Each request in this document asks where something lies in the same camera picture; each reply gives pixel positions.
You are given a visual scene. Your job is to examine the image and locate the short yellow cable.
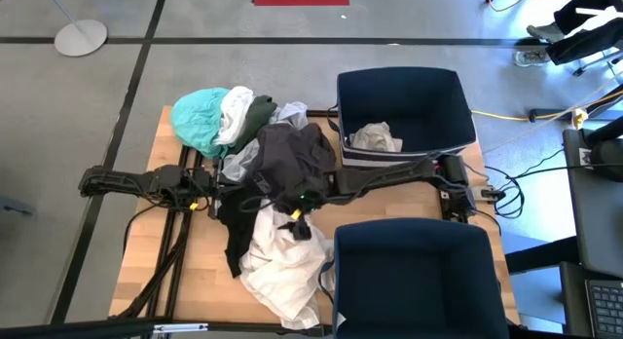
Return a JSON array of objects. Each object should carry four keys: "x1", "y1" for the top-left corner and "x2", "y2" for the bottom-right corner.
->
[{"x1": 485, "y1": 0, "x2": 536, "y2": 14}]

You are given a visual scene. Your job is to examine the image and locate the grey floor object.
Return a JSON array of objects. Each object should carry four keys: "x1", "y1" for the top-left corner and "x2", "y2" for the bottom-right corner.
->
[{"x1": 0, "y1": 196, "x2": 38, "y2": 218}]

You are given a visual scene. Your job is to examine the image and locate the dark green garment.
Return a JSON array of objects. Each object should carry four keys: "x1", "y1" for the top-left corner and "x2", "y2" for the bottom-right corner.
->
[{"x1": 227, "y1": 94, "x2": 278, "y2": 156}]

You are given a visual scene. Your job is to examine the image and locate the black desk foot bar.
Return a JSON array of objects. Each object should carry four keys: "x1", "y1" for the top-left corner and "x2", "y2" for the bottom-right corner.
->
[
  {"x1": 528, "y1": 83, "x2": 623, "y2": 124},
  {"x1": 504, "y1": 235, "x2": 581, "y2": 275}
]

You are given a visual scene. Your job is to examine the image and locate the dark grey garment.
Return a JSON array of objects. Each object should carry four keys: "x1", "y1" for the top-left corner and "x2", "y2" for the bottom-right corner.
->
[{"x1": 245, "y1": 122, "x2": 338, "y2": 214}]

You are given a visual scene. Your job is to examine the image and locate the white cable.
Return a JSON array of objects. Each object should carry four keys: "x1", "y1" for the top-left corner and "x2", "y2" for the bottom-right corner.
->
[{"x1": 481, "y1": 68, "x2": 623, "y2": 155}]

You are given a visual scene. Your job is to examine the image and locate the small white garment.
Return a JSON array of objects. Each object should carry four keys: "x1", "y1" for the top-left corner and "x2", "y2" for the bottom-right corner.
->
[{"x1": 213, "y1": 85, "x2": 256, "y2": 146}]

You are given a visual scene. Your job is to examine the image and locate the navy striped fabric bin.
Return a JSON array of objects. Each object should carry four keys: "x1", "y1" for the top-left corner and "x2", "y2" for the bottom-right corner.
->
[
  {"x1": 318, "y1": 216, "x2": 510, "y2": 339},
  {"x1": 326, "y1": 65, "x2": 478, "y2": 170}
]

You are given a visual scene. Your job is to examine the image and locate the black desk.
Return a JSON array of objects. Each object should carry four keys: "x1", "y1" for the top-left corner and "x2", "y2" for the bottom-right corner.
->
[{"x1": 563, "y1": 127, "x2": 623, "y2": 280}]

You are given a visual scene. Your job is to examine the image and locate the black aluminium table frame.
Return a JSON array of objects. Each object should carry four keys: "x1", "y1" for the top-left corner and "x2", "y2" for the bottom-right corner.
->
[{"x1": 110, "y1": 108, "x2": 477, "y2": 337}]

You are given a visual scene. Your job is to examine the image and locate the person's grey shoe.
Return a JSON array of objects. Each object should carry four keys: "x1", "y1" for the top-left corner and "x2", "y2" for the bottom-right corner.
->
[
  {"x1": 525, "y1": 21, "x2": 566, "y2": 44},
  {"x1": 513, "y1": 49, "x2": 552, "y2": 68}
]

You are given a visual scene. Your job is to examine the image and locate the grey chair base leg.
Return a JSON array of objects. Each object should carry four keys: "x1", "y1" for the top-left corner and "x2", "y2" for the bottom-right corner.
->
[{"x1": 571, "y1": 50, "x2": 623, "y2": 78}]

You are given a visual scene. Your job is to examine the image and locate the black rounded object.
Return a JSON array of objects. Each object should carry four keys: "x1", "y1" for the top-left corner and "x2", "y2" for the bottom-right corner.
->
[{"x1": 581, "y1": 115, "x2": 623, "y2": 170}]

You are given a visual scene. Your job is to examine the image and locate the large white garment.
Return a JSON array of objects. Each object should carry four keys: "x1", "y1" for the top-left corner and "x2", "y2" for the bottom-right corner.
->
[{"x1": 238, "y1": 197, "x2": 338, "y2": 331}]

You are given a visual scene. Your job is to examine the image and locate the beige garment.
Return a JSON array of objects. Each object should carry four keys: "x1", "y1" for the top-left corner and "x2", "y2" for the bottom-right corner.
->
[{"x1": 348, "y1": 121, "x2": 404, "y2": 154}]

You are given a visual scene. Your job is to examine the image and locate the person's leg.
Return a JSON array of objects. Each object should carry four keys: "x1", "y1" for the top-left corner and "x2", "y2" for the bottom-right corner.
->
[
  {"x1": 553, "y1": 0, "x2": 623, "y2": 36},
  {"x1": 544, "y1": 17, "x2": 623, "y2": 66}
]

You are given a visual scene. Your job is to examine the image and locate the long yellow cable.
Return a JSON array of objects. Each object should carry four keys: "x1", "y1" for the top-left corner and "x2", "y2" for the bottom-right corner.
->
[{"x1": 470, "y1": 88, "x2": 623, "y2": 124}]

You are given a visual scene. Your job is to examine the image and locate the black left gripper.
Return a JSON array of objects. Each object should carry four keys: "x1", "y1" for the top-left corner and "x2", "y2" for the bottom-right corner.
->
[{"x1": 187, "y1": 166, "x2": 244, "y2": 219}]

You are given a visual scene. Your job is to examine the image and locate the teal garment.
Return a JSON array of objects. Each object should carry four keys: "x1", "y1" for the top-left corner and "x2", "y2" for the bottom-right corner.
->
[{"x1": 169, "y1": 87, "x2": 233, "y2": 160}]

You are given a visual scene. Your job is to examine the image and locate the black cable bundle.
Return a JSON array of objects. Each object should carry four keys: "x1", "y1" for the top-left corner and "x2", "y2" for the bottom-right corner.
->
[{"x1": 464, "y1": 147, "x2": 623, "y2": 221}]

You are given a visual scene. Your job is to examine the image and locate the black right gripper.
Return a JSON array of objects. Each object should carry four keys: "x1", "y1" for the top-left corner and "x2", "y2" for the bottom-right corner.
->
[{"x1": 276, "y1": 190, "x2": 332, "y2": 242}]

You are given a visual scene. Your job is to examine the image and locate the grey power strip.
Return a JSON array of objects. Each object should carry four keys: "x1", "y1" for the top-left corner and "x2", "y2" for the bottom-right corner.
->
[{"x1": 469, "y1": 185, "x2": 507, "y2": 204}]

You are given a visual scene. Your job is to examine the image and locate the black bar with silver bracket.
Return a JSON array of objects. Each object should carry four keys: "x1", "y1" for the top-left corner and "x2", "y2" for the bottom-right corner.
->
[{"x1": 0, "y1": 318, "x2": 333, "y2": 339}]

